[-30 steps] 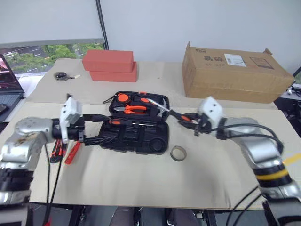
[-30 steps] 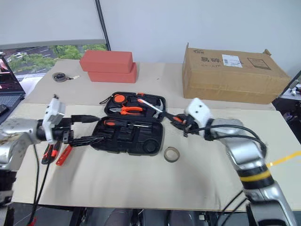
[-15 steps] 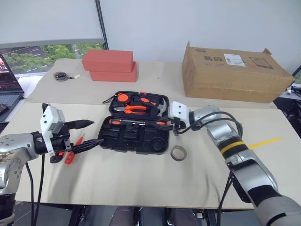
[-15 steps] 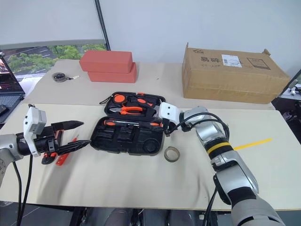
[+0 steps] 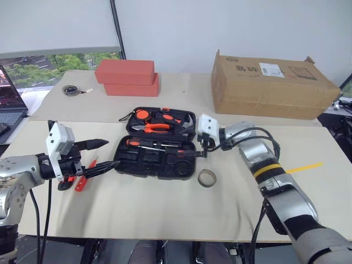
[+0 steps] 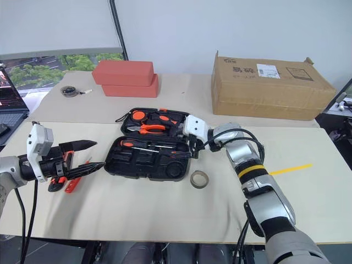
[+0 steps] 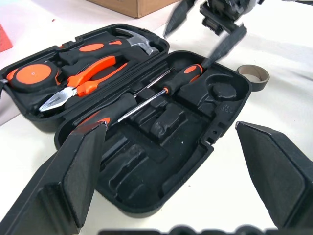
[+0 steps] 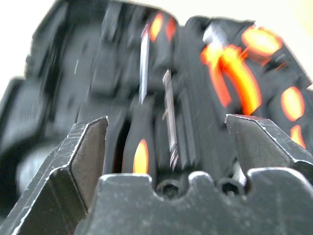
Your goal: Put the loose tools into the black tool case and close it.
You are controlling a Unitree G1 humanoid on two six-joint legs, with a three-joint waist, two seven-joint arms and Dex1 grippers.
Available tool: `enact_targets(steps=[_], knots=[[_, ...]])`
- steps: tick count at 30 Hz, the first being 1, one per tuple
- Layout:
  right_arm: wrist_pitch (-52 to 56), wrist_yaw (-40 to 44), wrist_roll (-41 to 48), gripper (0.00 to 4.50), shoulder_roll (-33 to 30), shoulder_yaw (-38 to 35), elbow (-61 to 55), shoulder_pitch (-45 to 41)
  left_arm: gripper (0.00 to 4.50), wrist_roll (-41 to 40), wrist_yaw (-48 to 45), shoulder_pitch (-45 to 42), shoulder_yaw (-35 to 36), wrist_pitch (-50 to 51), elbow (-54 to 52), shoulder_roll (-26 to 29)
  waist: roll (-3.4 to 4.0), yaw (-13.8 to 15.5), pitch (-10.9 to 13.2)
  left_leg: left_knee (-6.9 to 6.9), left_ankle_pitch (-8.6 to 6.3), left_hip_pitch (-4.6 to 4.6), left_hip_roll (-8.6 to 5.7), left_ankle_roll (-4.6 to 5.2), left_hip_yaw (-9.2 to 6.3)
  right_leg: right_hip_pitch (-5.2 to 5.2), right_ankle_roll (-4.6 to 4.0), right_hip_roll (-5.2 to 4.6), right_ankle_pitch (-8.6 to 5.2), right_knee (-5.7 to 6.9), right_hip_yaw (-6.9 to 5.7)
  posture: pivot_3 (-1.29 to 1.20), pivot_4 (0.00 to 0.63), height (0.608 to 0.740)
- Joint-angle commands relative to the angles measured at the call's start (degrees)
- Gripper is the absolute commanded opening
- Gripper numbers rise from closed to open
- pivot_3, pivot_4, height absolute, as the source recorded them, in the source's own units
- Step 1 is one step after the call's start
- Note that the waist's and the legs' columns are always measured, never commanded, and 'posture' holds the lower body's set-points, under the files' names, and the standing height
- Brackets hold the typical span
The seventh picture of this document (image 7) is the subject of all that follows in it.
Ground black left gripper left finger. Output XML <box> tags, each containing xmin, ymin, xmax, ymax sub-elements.
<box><xmin>0</xmin><ymin>121</ymin><xmax>108</xmax><ymax>235</ymax></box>

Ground black electrical tape roll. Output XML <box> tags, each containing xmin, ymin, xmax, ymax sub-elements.
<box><xmin>236</xmin><ymin>64</ymin><xmax>270</xmax><ymax>93</ymax></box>

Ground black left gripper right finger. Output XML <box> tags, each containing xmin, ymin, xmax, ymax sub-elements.
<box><xmin>235</xmin><ymin>121</ymin><xmax>313</xmax><ymax>231</ymax></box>

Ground black orange tape measure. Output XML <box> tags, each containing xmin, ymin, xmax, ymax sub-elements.
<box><xmin>0</xmin><ymin>61</ymin><xmax>62</xmax><ymax>93</ymax></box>

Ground orange handled pliers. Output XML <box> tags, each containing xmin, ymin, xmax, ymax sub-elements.
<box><xmin>39</xmin><ymin>55</ymin><xmax>129</xmax><ymax>113</ymax></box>

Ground brown cardboard box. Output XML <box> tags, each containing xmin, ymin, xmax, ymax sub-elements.
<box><xmin>87</xmin><ymin>0</ymin><xmax>181</xmax><ymax>19</ymax></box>

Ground claw hammer black orange handle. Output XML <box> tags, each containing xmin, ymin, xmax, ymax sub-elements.
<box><xmin>58</xmin><ymin>28</ymin><xmax>161</xmax><ymax>67</ymax></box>

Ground black plastic tool case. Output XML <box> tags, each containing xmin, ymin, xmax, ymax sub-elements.
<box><xmin>0</xmin><ymin>23</ymin><xmax>252</xmax><ymax>222</ymax></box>

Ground screwdriver black orange handle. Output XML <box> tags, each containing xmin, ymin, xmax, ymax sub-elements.
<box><xmin>73</xmin><ymin>69</ymin><xmax>172</xmax><ymax>133</ymax></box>
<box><xmin>117</xmin><ymin>63</ymin><xmax>205</xmax><ymax>123</ymax></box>

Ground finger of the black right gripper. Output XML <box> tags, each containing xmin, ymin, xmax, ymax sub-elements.
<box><xmin>201</xmin><ymin>23</ymin><xmax>247</xmax><ymax>68</ymax></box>
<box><xmin>162</xmin><ymin>0</ymin><xmax>196</xmax><ymax>39</ymax></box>

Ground red rectangular box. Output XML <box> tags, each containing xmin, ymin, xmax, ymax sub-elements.
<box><xmin>0</xmin><ymin>22</ymin><xmax>13</xmax><ymax>52</ymax></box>

